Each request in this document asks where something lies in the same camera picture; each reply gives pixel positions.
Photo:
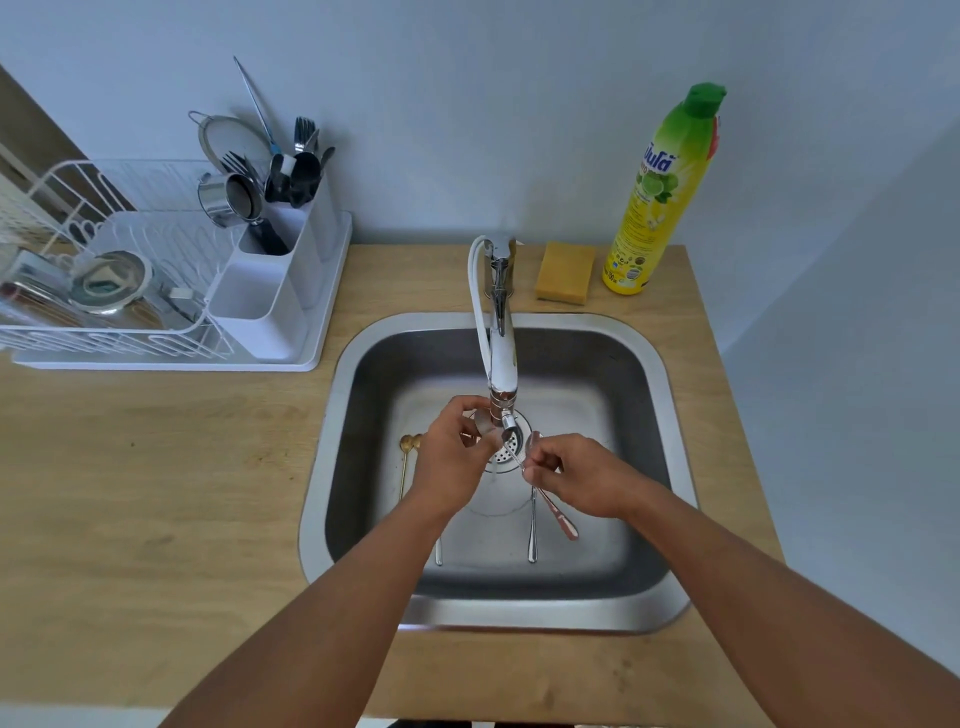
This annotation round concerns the person's left hand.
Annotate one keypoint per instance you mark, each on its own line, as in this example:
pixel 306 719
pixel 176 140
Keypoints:
pixel 450 457

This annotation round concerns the person's right hand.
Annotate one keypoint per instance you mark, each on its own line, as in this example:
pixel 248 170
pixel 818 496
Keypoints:
pixel 592 476

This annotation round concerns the silver spoon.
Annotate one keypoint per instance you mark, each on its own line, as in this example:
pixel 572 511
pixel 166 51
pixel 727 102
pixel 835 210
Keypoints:
pixel 532 544
pixel 564 523

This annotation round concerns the thin white spoon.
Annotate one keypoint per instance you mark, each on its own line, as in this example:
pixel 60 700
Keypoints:
pixel 439 551

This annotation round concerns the white cutlery holder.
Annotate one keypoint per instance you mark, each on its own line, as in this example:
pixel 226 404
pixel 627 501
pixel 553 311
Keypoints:
pixel 255 330

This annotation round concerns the person's right forearm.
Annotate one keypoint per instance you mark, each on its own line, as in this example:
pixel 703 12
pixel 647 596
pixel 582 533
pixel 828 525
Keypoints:
pixel 787 615

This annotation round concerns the person's left forearm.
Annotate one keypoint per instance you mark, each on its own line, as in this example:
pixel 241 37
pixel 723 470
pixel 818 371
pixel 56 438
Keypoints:
pixel 322 622

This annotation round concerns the steel sink drain strainer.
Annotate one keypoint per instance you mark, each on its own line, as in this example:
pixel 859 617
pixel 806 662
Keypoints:
pixel 495 463

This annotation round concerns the stainless steel sink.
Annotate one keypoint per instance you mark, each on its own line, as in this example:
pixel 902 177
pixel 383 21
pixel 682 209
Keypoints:
pixel 600 390

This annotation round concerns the chrome faucet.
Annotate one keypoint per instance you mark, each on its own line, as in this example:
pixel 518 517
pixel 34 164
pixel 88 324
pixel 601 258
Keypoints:
pixel 504 360

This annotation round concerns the yellow sponge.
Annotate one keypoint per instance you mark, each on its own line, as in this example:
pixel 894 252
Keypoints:
pixel 565 272

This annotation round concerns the white plastic drainer tray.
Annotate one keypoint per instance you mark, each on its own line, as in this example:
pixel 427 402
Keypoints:
pixel 334 262

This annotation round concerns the yellow dish soap bottle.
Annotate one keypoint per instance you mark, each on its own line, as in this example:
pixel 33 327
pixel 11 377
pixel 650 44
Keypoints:
pixel 656 210

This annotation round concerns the black plastic utensil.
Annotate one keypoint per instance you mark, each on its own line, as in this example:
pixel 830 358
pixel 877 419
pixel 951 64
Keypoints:
pixel 275 184
pixel 327 156
pixel 306 178

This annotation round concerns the small grey kitchen tool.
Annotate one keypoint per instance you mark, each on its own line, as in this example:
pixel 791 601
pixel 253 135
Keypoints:
pixel 180 294

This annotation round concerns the silver fork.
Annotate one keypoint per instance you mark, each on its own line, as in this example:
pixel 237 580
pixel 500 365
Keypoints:
pixel 234 160
pixel 302 131

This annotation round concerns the steel mesh strainer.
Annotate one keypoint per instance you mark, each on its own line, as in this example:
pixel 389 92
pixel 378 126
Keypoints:
pixel 229 139

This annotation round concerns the steel container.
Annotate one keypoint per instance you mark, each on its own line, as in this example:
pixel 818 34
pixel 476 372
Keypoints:
pixel 30 289

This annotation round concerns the beige perforated panel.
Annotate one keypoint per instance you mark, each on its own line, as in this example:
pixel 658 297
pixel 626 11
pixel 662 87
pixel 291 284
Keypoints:
pixel 11 210

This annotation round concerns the brown wooden panel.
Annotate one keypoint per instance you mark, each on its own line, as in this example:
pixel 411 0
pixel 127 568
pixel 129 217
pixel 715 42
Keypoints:
pixel 30 120

